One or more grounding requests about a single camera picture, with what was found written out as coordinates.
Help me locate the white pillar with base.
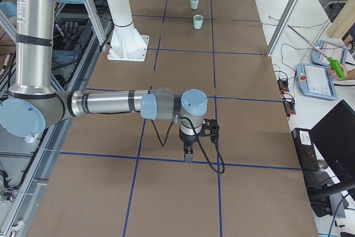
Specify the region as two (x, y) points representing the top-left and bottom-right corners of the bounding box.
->
(107, 0), (149, 62)

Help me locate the teach pendant tablet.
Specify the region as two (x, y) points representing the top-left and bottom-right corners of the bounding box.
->
(296, 63), (337, 100)
(311, 40), (347, 66)

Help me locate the aluminium frame post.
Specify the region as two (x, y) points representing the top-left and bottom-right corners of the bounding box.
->
(266, 0), (300, 57)

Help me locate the aluminium side frame rail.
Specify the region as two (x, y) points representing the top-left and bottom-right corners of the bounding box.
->
(1, 0), (109, 236)

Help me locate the mint green cup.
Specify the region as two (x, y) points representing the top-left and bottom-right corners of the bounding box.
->
(190, 0), (199, 10)
(193, 14), (204, 29)

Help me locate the person's hand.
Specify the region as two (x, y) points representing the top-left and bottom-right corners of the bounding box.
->
(328, 64), (347, 80)

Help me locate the far teach pendant tablet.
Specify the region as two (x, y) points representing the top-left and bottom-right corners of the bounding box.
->
(311, 40), (347, 66)

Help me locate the near teach pendant tablet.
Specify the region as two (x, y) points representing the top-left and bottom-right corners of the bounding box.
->
(296, 63), (337, 100)

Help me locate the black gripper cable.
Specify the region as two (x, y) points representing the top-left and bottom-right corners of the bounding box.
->
(151, 117), (225, 174)

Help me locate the black orange electronics box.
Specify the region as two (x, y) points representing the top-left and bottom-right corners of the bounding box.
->
(283, 98), (296, 117)
(277, 79), (290, 93)

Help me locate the black desktop computer box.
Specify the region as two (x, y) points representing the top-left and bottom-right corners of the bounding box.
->
(291, 128), (328, 172)

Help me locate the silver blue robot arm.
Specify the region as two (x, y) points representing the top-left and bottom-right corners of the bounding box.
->
(1, 0), (207, 162)

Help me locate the black monitor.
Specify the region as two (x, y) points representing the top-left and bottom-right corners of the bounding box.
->
(309, 100), (354, 200)

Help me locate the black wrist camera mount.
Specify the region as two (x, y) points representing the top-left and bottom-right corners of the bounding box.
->
(200, 119), (220, 144)

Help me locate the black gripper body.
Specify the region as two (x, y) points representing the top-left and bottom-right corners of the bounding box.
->
(179, 130), (199, 151)

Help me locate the green handled reacher grabber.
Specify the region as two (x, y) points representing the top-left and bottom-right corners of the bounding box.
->
(287, 24), (345, 79)

